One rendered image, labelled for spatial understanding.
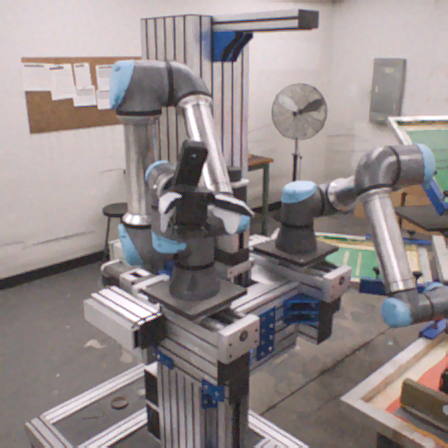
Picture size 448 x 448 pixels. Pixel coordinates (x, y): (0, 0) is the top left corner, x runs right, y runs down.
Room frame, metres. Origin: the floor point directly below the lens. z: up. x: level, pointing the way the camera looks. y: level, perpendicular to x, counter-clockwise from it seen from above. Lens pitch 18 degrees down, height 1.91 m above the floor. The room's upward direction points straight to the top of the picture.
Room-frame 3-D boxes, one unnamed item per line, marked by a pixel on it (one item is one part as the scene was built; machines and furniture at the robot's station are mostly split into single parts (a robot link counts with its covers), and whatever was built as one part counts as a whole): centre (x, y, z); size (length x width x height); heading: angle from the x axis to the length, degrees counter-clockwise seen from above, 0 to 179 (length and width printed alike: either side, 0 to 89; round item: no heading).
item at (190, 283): (1.32, 0.08, 1.31); 0.15 x 0.15 x 0.10
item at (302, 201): (1.68, -0.27, 1.42); 0.13 x 0.12 x 0.14; 109
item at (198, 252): (1.32, 0.09, 1.42); 0.13 x 0.12 x 0.14; 109
